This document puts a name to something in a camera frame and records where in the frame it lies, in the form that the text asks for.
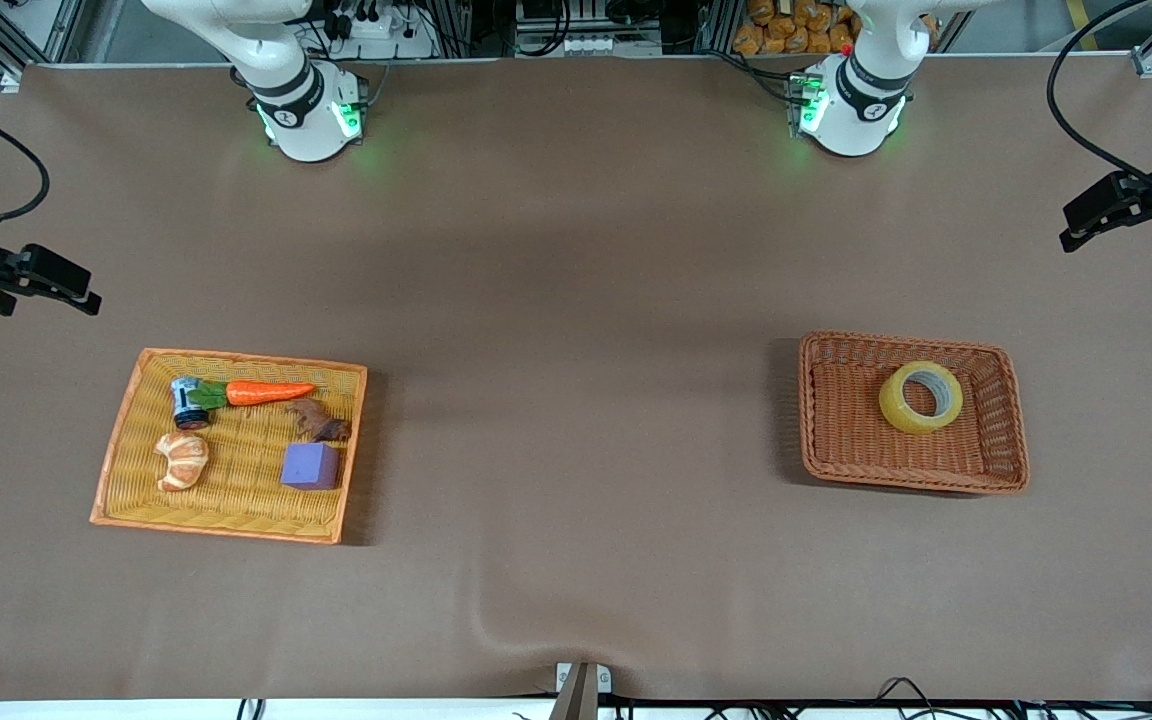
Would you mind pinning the yellow tape roll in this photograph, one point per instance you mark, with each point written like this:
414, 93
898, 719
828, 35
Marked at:
891, 410

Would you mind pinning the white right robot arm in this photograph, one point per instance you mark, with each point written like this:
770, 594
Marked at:
301, 120

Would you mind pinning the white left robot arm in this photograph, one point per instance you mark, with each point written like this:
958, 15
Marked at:
851, 120

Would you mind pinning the small blue white can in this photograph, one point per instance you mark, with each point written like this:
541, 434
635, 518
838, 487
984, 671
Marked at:
186, 402

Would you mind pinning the toy croissant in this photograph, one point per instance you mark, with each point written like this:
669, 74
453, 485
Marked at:
181, 462

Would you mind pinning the orange toy carrot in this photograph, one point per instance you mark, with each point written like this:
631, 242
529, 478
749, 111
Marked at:
266, 392

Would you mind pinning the yellow wicker tray orange rim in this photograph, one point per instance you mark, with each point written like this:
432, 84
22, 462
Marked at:
236, 510

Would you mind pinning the brown toy figure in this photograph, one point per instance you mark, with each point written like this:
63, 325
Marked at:
318, 426

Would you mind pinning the purple cube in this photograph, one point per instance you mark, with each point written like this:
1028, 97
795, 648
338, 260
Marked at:
310, 467

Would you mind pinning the brown wicker basket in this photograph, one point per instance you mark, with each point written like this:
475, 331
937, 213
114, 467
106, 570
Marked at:
851, 435

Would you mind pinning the bag of orange items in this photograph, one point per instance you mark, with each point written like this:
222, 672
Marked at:
786, 30

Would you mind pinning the white power strip with plugs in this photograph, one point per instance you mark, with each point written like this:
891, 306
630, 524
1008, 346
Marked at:
386, 40

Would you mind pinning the white empty power strip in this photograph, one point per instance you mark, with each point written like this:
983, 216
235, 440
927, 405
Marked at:
611, 46

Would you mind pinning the brown table mat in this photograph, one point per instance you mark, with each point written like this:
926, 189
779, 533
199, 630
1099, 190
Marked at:
576, 250

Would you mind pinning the metal table edge bracket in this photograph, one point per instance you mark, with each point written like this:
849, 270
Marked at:
582, 690

